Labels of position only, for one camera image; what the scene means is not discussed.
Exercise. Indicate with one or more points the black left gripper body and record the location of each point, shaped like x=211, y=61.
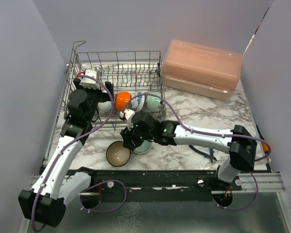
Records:
x=95, y=96

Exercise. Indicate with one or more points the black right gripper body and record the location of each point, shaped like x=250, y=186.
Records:
x=137, y=137

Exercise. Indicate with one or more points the dark brown bowl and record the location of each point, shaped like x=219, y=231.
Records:
x=117, y=155

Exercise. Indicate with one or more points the white round bowl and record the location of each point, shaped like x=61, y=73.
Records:
x=121, y=99

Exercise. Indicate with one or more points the celadon green bowl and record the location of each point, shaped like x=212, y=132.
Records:
x=152, y=103

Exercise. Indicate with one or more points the grey bowl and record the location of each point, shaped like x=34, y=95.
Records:
x=104, y=107

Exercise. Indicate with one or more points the blue floral bowl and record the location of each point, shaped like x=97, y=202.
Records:
x=137, y=101

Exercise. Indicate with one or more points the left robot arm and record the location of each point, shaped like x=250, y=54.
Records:
x=42, y=203

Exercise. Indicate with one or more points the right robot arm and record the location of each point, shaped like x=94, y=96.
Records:
x=238, y=143

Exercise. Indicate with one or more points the orange-tipped screwdriver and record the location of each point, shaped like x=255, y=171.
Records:
x=264, y=146

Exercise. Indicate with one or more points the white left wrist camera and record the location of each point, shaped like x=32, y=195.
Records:
x=87, y=82

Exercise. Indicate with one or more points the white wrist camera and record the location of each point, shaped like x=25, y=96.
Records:
x=87, y=82
x=127, y=115

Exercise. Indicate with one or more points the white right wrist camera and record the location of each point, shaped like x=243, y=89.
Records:
x=127, y=115

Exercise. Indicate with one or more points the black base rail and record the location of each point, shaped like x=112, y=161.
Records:
x=156, y=185

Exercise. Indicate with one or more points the grey wire dish rack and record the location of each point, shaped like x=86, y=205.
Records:
x=129, y=71

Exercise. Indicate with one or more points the blue-handled pliers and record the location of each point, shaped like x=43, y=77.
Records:
x=209, y=155

